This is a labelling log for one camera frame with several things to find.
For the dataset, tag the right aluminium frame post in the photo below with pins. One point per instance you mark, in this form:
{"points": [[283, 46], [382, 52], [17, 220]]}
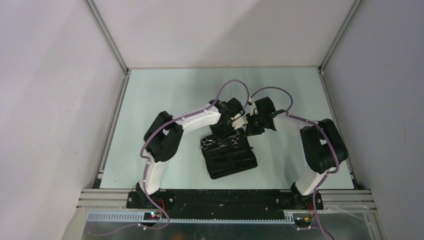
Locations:
{"points": [[340, 34]]}

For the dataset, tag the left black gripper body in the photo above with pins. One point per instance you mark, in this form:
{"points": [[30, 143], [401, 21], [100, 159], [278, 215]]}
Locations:
{"points": [[221, 131]]}

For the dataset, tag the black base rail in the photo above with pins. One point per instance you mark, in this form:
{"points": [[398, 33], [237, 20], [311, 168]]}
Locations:
{"points": [[232, 204]]}

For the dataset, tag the aluminium frame post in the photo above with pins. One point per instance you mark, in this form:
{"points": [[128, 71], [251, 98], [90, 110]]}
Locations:
{"points": [[106, 34], [340, 34]]}

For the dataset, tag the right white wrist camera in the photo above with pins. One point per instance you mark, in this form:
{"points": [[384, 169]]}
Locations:
{"points": [[253, 108]]}

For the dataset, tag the left aluminium frame post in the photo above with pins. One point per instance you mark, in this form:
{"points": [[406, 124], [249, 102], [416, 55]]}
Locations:
{"points": [[106, 34]]}

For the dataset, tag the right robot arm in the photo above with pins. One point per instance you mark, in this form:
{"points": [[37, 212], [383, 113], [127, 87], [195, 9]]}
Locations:
{"points": [[323, 147]]}

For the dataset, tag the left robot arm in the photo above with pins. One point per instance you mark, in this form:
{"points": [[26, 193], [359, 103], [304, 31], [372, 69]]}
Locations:
{"points": [[162, 139]]}

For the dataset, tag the black zippered tool case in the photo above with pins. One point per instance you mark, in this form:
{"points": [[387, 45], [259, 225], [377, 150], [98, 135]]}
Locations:
{"points": [[225, 161]]}

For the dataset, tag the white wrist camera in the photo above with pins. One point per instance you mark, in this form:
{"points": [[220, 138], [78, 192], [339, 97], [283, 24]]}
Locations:
{"points": [[238, 121], [253, 108]]}

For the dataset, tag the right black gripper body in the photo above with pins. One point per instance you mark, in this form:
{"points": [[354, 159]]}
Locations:
{"points": [[255, 126]]}

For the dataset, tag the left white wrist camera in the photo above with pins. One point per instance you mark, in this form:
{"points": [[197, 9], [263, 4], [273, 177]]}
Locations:
{"points": [[238, 121]]}

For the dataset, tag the silver scissors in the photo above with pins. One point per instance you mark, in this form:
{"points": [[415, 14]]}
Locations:
{"points": [[232, 141], [208, 143]]}

